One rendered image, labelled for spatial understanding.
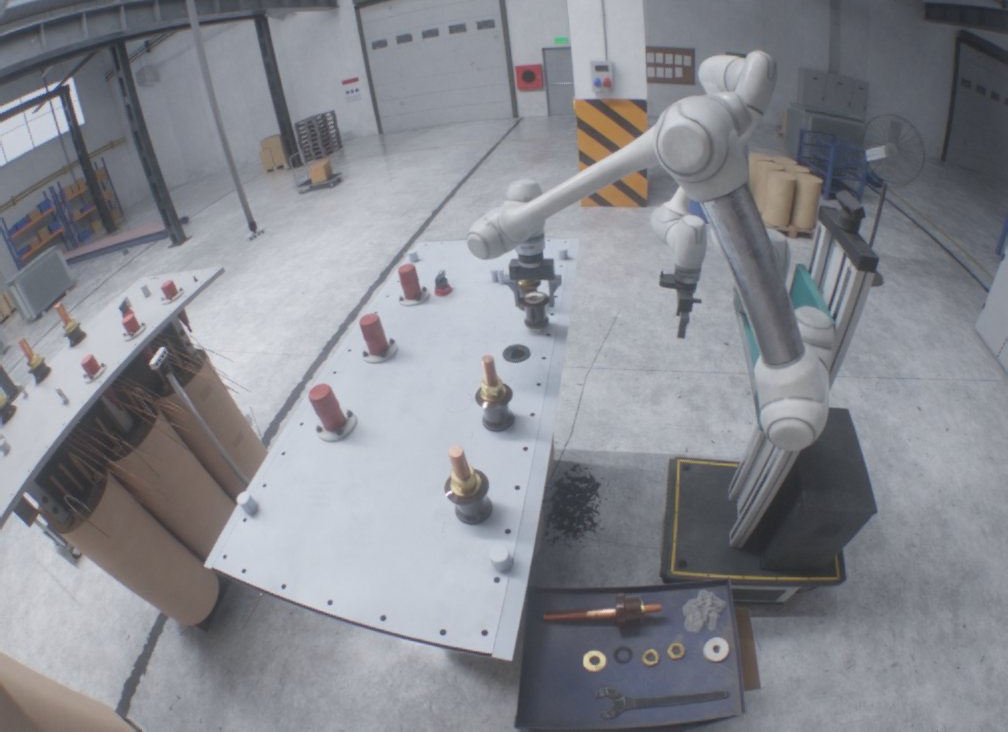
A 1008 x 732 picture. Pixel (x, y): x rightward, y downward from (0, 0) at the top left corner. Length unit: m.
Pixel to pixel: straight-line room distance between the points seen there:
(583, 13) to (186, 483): 5.84
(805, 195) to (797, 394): 5.13
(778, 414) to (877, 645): 2.00
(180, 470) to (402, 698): 1.51
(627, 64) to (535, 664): 5.75
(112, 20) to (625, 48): 8.92
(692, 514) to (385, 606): 1.63
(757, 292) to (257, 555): 1.22
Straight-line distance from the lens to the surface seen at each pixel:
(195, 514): 2.51
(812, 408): 0.98
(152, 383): 2.43
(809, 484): 1.86
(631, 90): 5.92
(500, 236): 1.07
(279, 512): 1.19
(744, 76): 1.40
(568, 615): 1.35
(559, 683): 1.35
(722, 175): 0.80
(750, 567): 2.20
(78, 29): 9.84
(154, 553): 2.39
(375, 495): 1.09
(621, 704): 1.34
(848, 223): 1.34
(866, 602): 2.81
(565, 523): 2.53
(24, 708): 2.42
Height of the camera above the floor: 2.21
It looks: 39 degrees down
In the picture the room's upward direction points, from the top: 8 degrees counter-clockwise
